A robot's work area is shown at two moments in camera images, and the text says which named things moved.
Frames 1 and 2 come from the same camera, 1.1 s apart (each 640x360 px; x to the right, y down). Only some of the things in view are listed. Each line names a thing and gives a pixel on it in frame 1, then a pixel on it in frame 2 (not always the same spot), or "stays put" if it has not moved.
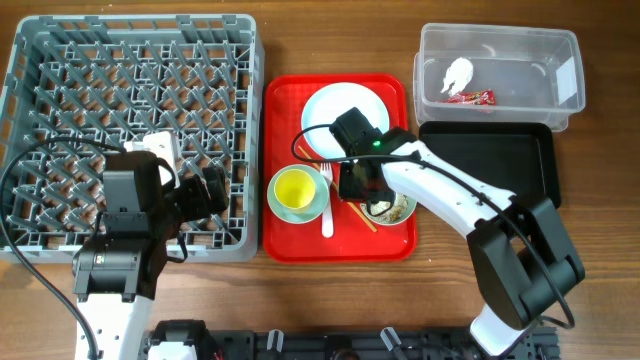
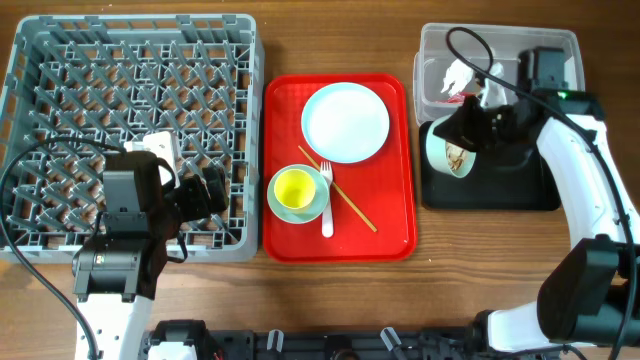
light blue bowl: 297,215 stays put
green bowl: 402,209 → 450,157
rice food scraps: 395,212 → 455,155
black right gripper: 347,191 → 463,124
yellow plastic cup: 294,188 stays put
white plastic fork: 326,176 stays put
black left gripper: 202,207 stays put
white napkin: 461,72 stays put
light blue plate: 331,101 stays put
